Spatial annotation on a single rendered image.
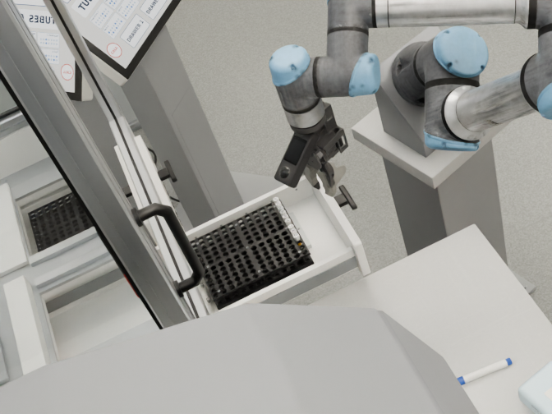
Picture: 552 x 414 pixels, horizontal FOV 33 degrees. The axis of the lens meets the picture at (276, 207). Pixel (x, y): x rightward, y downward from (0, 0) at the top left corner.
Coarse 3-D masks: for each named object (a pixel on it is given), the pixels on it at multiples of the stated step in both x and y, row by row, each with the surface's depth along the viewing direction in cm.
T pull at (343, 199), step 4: (340, 188) 202; (344, 188) 202; (344, 192) 201; (336, 196) 201; (340, 196) 201; (344, 196) 200; (348, 196) 200; (336, 200) 200; (340, 200) 200; (344, 200) 200; (348, 200) 199; (352, 200) 199; (340, 204) 199; (344, 204) 200; (348, 204) 200; (352, 204) 198; (352, 208) 198; (356, 208) 199
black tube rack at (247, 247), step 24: (264, 216) 204; (216, 240) 203; (240, 240) 202; (264, 240) 200; (288, 240) 198; (216, 264) 199; (240, 264) 198; (264, 264) 196; (288, 264) 194; (216, 288) 195; (240, 288) 197
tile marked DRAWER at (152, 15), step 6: (150, 0) 249; (156, 0) 250; (162, 0) 251; (144, 6) 247; (150, 6) 248; (156, 6) 249; (162, 6) 250; (144, 12) 246; (150, 12) 248; (156, 12) 248; (150, 18) 247
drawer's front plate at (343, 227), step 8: (320, 184) 202; (320, 192) 201; (320, 200) 208; (328, 200) 199; (328, 208) 201; (336, 208) 197; (328, 216) 208; (336, 216) 195; (344, 216) 195; (336, 224) 201; (344, 224) 193; (344, 232) 194; (352, 232) 191; (344, 240) 200; (352, 240) 190; (360, 240) 190; (352, 248) 193; (360, 248) 190; (360, 256) 192; (360, 264) 194; (368, 264) 195; (368, 272) 196
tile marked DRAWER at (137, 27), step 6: (132, 18) 244; (138, 18) 245; (132, 24) 243; (138, 24) 244; (144, 24) 245; (126, 30) 242; (132, 30) 243; (138, 30) 244; (144, 30) 245; (120, 36) 240; (126, 36) 241; (132, 36) 242; (138, 36) 243; (126, 42) 241; (132, 42) 242; (138, 42) 243
